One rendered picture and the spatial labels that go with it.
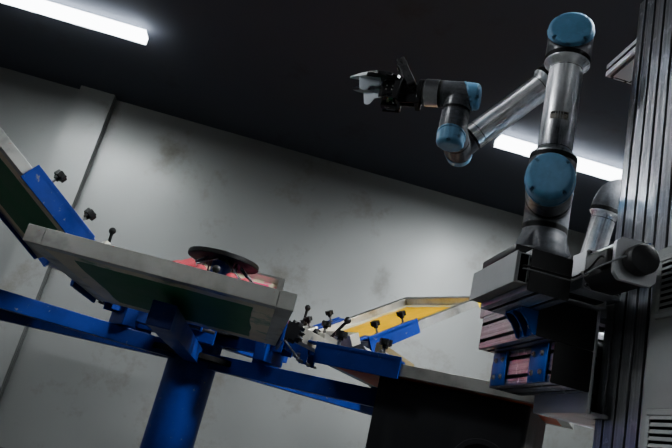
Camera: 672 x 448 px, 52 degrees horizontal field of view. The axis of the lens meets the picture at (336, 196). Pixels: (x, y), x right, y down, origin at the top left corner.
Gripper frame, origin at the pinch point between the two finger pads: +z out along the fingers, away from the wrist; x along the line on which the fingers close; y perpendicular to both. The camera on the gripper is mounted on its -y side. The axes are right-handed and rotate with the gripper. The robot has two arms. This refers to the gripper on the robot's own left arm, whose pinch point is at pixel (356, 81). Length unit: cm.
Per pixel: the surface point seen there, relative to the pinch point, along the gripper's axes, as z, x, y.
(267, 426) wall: 141, 388, 47
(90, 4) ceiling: 258, 137, -156
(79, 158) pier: 329, 270, -109
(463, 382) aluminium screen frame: -38, 61, 63
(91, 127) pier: 329, 266, -138
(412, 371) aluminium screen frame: -22, 63, 62
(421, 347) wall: 40, 420, -50
